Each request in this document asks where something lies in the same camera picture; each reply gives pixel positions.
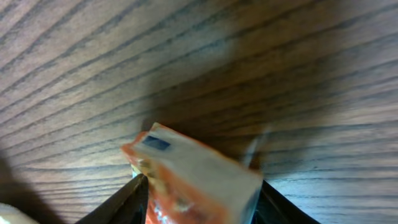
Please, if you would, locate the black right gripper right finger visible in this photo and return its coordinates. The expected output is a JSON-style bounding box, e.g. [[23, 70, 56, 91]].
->
[[253, 180, 320, 224]]

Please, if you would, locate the orange tissue pack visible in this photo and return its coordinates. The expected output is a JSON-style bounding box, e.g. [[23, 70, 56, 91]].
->
[[121, 123, 262, 224]]

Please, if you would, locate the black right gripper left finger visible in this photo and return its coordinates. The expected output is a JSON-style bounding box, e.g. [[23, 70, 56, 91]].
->
[[76, 174, 149, 224]]

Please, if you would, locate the yellow snack bag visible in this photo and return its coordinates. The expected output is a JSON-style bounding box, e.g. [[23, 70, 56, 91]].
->
[[0, 203, 39, 224]]

